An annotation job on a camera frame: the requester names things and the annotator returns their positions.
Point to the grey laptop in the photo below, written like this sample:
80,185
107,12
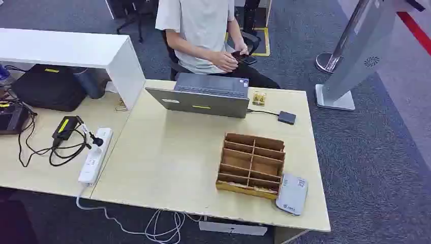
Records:
205,97

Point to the small yellow packet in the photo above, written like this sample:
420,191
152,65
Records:
259,98

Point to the wooden compartment box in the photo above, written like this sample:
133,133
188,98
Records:
251,165

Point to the person's right hand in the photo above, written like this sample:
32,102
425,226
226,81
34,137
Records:
224,62

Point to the person's hand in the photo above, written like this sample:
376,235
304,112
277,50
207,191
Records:
242,49
224,62

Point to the dark smartphone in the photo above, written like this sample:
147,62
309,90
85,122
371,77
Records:
244,58

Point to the small black hub box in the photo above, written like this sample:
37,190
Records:
287,118

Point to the person's left hand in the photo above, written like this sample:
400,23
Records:
242,49

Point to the person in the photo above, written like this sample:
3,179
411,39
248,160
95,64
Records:
198,30

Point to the grey card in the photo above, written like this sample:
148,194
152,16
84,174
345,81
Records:
292,194

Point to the black plug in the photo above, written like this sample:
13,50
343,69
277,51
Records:
97,140

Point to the white power strip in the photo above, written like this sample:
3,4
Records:
96,155

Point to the dark blue bag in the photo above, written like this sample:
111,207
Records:
92,82

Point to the white shelf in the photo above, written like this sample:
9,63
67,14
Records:
87,54

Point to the black power adapter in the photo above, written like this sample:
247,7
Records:
65,127

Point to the grey standing kiosk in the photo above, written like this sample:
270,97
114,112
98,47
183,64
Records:
357,57

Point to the black bag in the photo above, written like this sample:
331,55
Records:
50,87

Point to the black device with yellow label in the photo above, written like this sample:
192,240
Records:
11,118

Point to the red barrier belt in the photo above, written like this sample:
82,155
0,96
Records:
416,32

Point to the white bracket under desk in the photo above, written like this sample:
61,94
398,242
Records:
232,228

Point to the silver stanchion post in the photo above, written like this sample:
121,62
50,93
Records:
336,50

